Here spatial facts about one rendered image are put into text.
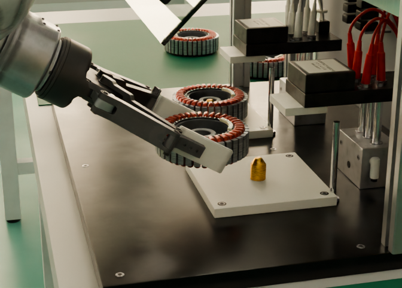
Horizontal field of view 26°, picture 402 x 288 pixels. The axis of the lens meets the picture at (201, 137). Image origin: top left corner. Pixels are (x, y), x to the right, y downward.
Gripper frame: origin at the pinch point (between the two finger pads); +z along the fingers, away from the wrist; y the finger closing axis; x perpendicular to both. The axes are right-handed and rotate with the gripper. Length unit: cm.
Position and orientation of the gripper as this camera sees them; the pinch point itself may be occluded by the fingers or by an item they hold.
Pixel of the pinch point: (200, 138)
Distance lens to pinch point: 104.4
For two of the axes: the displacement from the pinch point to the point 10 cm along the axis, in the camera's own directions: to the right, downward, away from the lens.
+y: -2.4, -3.4, 9.1
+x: -4.9, 8.5, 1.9
